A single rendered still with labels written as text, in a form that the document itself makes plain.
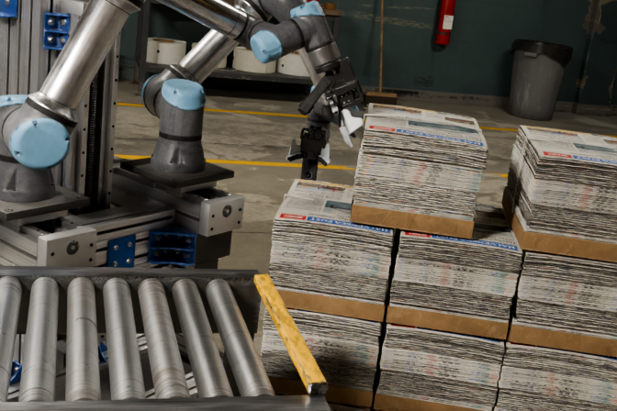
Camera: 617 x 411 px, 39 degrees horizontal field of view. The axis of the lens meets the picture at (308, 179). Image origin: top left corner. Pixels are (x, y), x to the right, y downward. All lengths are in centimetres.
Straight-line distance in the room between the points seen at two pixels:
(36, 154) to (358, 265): 76
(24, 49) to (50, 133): 44
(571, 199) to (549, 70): 702
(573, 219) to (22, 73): 137
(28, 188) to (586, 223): 125
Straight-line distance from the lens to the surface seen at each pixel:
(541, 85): 906
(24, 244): 203
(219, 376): 137
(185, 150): 236
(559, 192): 204
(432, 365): 216
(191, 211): 232
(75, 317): 154
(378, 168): 201
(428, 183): 203
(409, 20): 908
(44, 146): 189
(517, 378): 218
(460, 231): 205
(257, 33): 208
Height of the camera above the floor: 145
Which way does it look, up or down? 15 degrees down
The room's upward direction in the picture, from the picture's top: 7 degrees clockwise
